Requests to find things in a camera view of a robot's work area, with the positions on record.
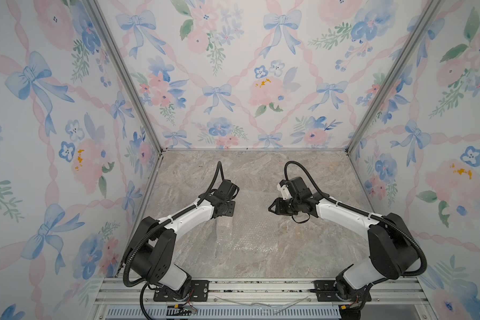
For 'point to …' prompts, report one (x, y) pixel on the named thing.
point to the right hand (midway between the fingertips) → (273, 208)
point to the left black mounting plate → (198, 292)
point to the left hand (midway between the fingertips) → (227, 206)
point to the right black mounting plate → (325, 292)
